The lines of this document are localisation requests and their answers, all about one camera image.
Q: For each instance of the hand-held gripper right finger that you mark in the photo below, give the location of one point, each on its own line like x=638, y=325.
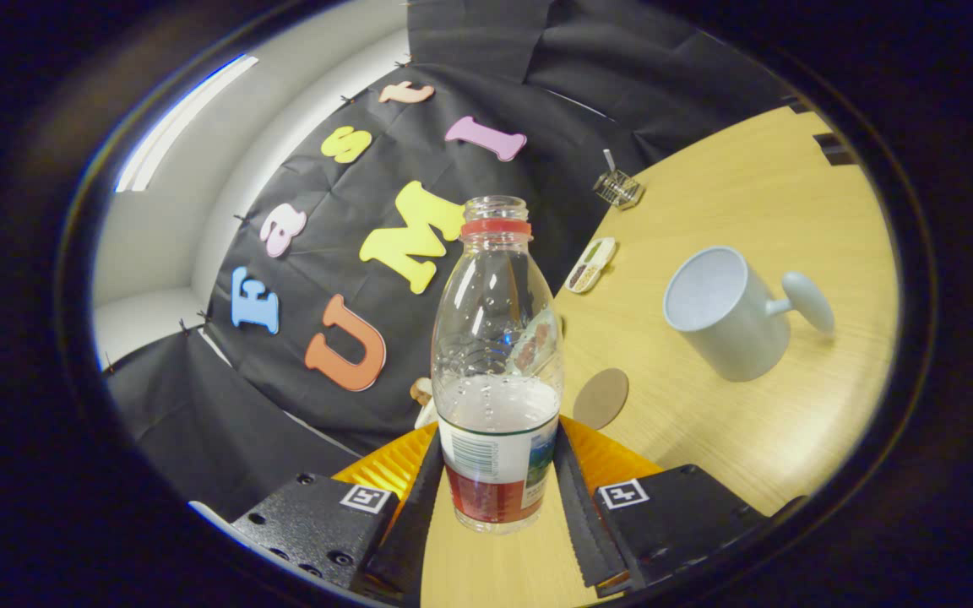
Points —
x=588, y=532

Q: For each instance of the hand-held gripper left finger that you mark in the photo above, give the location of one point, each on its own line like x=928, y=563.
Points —
x=406, y=540

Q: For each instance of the round brown coaster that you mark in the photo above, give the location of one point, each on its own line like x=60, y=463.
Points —
x=603, y=397

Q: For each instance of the clear plastic juice bottle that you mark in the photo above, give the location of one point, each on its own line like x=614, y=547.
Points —
x=495, y=338

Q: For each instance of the pale blue cup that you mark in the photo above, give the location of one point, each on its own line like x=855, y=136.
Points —
x=731, y=329

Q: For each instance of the white toaster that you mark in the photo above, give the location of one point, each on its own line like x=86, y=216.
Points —
x=427, y=415

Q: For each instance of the brown toast slice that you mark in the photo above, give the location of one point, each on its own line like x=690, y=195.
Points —
x=421, y=390

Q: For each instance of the wooden table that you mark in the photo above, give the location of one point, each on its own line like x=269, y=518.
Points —
x=748, y=439

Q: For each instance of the oval divided snack dish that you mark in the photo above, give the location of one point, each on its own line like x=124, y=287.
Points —
x=592, y=264

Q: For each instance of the black backdrop cloth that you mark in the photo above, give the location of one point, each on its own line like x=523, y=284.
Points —
x=351, y=207

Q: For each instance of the small ribbed glass holder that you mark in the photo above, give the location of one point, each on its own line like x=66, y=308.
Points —
x=619, y=190

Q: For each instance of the black tape strip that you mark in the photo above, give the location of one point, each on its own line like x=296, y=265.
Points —
x=834, y=149

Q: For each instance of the large ceiling light panel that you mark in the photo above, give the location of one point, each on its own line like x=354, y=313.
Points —
x=182, y=122

